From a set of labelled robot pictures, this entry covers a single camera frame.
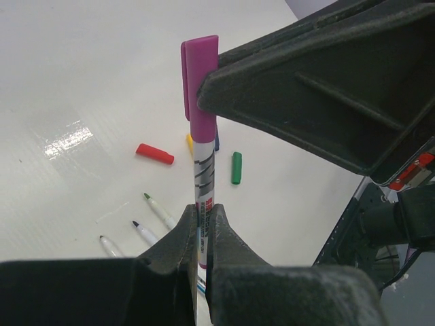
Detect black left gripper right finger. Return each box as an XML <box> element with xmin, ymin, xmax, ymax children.
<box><xmin>206</xmin><ymin>204</ymin><xmax>388</xmax><ymax>325</ymax></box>

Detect blue pen cap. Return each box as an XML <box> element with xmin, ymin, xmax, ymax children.
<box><xmin>215</xmin><ymin>133</ymin><xmax>220</xmax><ymax>151</ymax></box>

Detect green whiteboard marker pen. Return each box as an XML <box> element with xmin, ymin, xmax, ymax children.
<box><xmin>143</xmin><ymin>193</ymin><xmax>177</xmax><ymax>230</ymax></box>

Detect yellow pen cap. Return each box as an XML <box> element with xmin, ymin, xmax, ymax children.
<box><xmin>186</xmin><ymin>134</ymin><xmax>193</xmax><ymax>153</ymax></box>

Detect red pen cap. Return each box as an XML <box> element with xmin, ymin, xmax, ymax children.
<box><xmin>135</xmin><ymin>143</ymin><xmax>175</xmax><ymax>165</ymax></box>

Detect blue whiteboard marker pen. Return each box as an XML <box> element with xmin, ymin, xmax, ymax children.
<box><xmin>132</xmin><ymin>220</ymin><xmax>158</xmax><ymax>247</ymax></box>

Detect purple whiteboard marker pen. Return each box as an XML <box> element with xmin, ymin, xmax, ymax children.
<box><xmin>193</xmin><ymin>141</ymin><xmax>215</xmax><ymax>269</ymax></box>

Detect yellow whiteboard marker pen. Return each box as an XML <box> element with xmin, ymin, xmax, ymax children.
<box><xmin>99</xmin><ymin>235</ymin><xmax>124</xmax><ymax>258</ymax></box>

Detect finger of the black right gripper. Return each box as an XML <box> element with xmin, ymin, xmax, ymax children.
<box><xmin>197</xmin><ymin>1</ymin><xmax>434</xmax><ymax>185</ymax></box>

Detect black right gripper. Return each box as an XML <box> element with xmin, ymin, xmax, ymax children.
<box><xmin>353</xmin><ymin>135</ymin><xmax>435</xmax><ymax>252</ymax></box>

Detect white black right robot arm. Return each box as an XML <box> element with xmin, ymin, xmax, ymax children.
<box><xmin>197</xmin><ymin>1</ymin><xmax>434</xmax><ymax>290</ymax></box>

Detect purple pen cap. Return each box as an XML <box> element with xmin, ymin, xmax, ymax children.
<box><xmin>181</xmin><ymin>35</ymin><xmax>219</xmax><ymax>143</ymax></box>

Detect green pen cap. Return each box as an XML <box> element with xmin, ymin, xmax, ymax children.
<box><xmin>231</xmin><ymin>151</ymin><xmax>243</xmax><ymax>185</ymax></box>

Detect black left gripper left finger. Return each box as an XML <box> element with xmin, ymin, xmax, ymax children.
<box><xmin>1</xmin><ymin>204</ymin><xmax>197</xmax><ymax>325</ymax></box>

